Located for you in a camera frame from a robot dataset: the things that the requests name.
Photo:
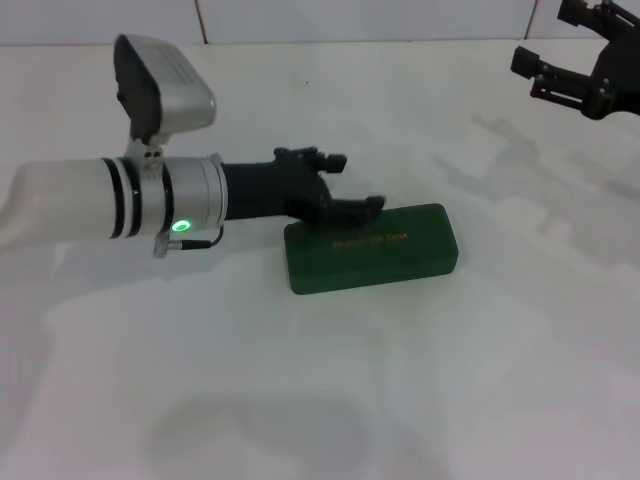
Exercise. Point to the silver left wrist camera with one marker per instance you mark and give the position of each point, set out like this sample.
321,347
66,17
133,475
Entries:
175,85

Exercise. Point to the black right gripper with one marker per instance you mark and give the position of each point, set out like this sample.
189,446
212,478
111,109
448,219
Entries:
620,75

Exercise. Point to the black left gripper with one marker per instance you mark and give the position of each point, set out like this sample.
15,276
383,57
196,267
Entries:
270,192

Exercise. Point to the green glasses case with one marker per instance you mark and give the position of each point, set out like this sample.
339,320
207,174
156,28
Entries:
375,260

